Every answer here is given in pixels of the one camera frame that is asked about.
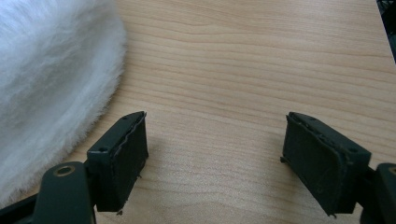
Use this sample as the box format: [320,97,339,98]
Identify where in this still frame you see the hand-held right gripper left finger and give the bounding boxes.
[86,110,149,217]

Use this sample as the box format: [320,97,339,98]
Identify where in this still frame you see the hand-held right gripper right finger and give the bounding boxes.
[279,111,373,218]

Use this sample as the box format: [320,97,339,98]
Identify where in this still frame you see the white fluffy fur rug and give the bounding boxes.
[0,0,128,209]

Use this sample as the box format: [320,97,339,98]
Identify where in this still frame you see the dark metal stand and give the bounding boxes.
[375,0,396,64]

